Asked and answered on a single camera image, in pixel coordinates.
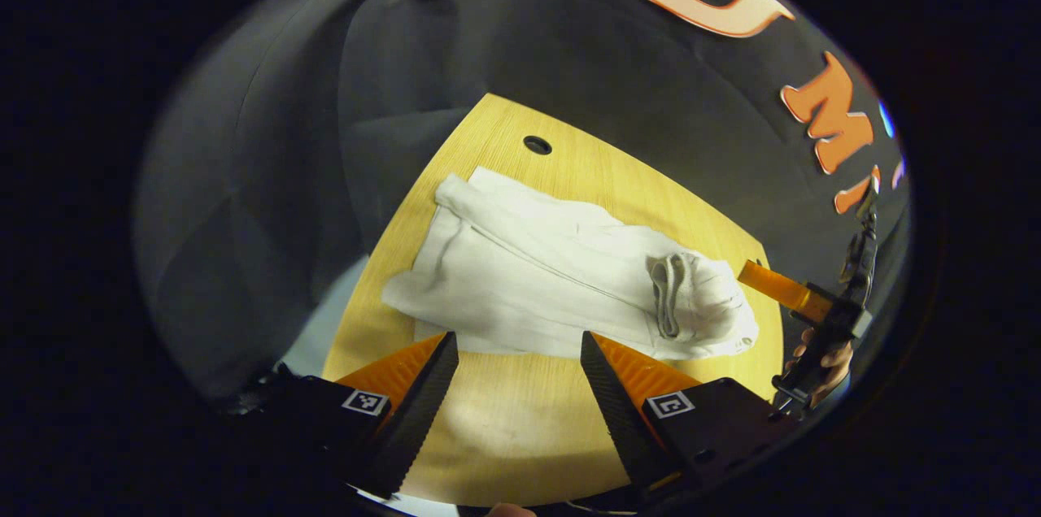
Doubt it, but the black backdrop cloth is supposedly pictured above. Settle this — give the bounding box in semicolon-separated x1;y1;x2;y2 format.
134;0;912;412

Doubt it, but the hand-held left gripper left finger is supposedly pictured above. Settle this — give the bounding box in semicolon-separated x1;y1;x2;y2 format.
244;332;460;500

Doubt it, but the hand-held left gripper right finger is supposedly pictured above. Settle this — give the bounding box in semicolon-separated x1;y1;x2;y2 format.
580;330;794;493

